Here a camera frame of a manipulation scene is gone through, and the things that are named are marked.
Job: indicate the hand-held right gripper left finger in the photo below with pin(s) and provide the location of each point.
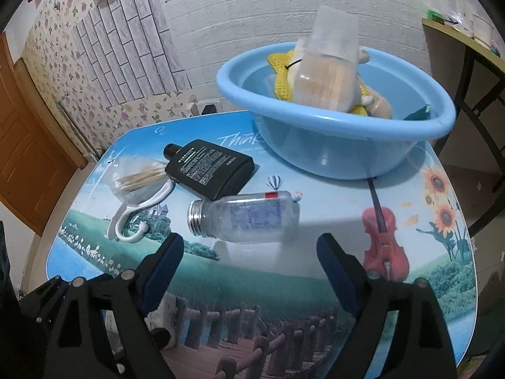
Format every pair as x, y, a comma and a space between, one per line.
161, 272

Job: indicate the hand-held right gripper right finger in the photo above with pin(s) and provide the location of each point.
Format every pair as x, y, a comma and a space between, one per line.
339, 274

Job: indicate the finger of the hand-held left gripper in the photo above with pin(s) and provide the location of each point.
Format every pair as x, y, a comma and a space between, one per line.
41, 304

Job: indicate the white floral carton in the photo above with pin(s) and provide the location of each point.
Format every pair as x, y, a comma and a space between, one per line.
165, 316

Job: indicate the clear glass bottle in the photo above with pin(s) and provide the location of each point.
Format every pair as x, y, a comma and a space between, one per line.
244, 217

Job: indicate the blue plastic basin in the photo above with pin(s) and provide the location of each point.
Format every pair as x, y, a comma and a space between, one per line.
315, 142

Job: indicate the beige plush toy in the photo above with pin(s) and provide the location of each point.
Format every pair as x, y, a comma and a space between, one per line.
380, 106

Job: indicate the dark green fabric piece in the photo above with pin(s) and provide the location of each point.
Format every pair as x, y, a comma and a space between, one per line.
418, 113

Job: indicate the white plush toy yellow knit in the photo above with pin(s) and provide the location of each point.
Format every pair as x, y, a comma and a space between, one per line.
282, 87

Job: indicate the clear toothpick box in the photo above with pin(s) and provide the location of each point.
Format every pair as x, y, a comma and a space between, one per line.
323, 67

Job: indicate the white plastic hook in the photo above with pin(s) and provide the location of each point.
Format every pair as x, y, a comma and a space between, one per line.
113, 229

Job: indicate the black flat bottle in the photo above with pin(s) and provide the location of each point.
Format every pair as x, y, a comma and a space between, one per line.
209, 167

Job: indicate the wooden door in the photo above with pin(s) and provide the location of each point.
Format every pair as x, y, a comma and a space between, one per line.
27, 146

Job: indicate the small beige block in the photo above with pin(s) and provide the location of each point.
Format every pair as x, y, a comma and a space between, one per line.
192, 108

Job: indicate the side table with black legs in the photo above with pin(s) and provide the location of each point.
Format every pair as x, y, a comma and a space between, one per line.
446, 27

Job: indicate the small green box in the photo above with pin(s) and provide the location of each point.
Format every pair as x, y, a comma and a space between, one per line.
435, 15

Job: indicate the clear plastic wrappers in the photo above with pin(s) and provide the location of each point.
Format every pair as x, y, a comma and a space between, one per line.
457, 18

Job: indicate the white paper cup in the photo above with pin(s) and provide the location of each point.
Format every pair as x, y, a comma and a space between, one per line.
481, 28

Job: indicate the black wall socket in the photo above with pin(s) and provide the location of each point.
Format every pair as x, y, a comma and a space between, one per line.
208, 107

